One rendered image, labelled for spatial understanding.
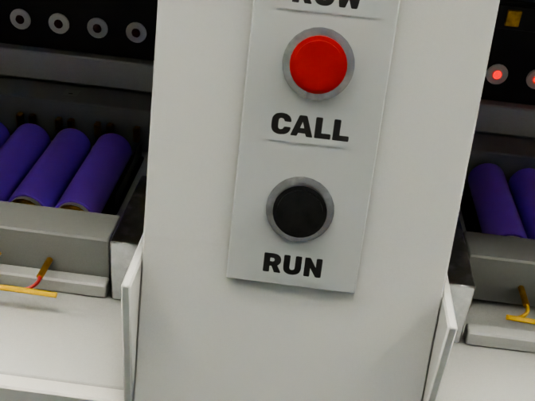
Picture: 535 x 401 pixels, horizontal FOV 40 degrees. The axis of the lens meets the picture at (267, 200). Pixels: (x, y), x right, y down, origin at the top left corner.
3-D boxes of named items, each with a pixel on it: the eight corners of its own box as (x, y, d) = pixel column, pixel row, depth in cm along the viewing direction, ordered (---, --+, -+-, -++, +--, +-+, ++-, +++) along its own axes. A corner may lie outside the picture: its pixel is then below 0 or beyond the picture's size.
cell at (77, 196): (132, 167, 37) (94, 240, 31) (96, 162, 37) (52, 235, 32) (131, 134, 36) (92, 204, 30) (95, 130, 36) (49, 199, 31)
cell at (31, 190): (91, 161, 37) (48, 235, 32) (56, 157, 37) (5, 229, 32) (90, 130, 36) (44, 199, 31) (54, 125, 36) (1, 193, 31)
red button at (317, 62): (343, 98, 20) (351, 39, 20) (286, 91, 20) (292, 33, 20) (341, 92, 21) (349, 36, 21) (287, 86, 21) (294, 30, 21)
